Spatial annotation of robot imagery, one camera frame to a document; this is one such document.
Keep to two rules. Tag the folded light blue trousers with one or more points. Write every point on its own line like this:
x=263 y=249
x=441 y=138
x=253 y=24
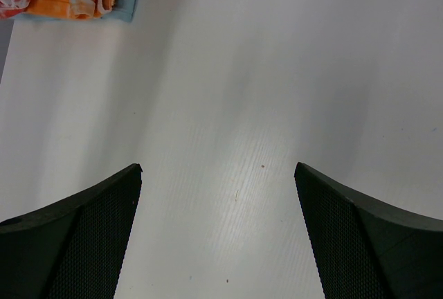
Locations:
x=123 y=10

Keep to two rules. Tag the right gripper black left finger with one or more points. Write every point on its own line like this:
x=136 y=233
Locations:
x=75 y=247

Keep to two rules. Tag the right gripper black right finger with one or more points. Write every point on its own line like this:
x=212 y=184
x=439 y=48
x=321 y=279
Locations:
x=366 y=248

